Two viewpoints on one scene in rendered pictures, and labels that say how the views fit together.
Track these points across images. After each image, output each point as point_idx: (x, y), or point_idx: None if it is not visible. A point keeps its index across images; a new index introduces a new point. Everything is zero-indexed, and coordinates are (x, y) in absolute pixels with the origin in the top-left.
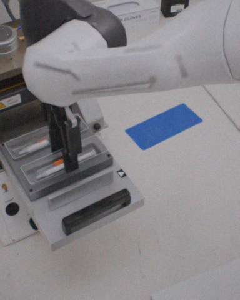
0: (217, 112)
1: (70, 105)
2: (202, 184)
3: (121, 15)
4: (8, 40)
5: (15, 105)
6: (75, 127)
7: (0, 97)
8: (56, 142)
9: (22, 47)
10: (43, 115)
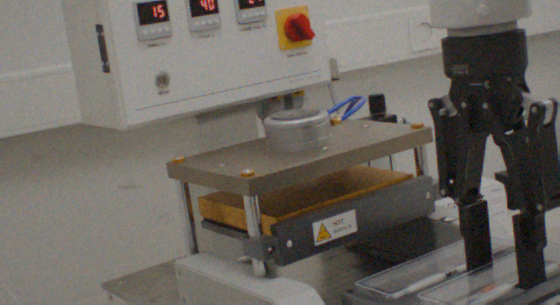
0: None
1: (526, 84)
2: None
3: (442, 199)
4: (317, 115)
5: (347, 238)
6: (548, 127)
7: (321, 211)
8: (478, 240)
9: (339, 139)
10: (441, 180)
